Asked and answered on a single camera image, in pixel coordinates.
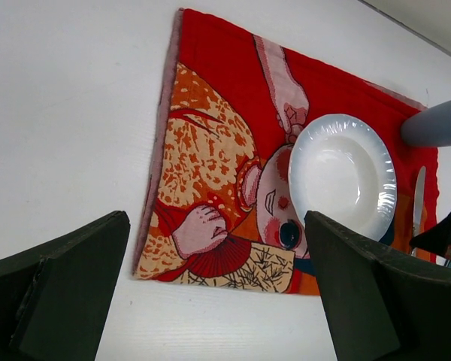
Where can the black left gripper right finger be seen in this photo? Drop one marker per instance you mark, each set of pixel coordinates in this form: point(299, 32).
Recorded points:
point(380, 303)

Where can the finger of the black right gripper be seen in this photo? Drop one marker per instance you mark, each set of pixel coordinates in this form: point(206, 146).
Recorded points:
point(436, 240)

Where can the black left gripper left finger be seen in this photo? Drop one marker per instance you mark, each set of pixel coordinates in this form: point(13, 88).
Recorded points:
point(55, 297)

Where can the silver table knife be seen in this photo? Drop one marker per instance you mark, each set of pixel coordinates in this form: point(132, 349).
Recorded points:
point(418, 202)

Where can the blue cup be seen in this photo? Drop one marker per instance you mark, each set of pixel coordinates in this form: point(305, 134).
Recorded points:
point(429, 128)

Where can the white blue-rimmed plate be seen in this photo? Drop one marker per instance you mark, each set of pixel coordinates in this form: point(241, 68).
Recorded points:
point(340, 167)

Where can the red patterned cloth placemat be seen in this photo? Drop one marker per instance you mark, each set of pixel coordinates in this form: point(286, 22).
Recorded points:
point(218, 211)

